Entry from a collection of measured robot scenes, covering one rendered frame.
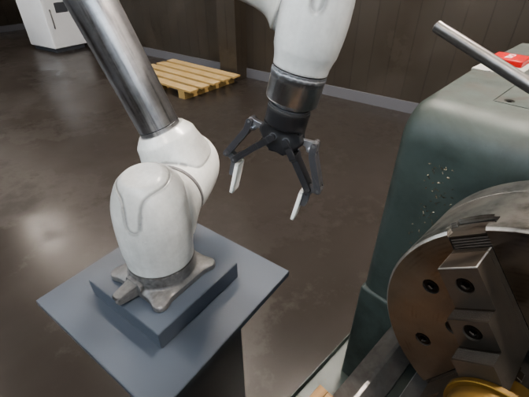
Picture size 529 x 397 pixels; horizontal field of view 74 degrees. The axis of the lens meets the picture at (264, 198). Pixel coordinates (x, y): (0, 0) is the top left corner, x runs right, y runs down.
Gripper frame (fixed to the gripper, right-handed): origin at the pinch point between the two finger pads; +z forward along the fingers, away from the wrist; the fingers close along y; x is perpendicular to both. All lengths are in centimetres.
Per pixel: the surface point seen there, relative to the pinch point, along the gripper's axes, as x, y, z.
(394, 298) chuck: 18.9, -25.6, -7.1
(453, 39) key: 14.2, -17.9, -37.2
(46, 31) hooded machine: -397, 534, 153
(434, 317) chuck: 20.9, -30.0, -9.1
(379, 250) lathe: 0.0, -24.2, 0.4
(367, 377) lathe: 18.0, -29.3, 11.7
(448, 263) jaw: 24.4, -26.2, -19.4
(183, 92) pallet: -291, 202, 118
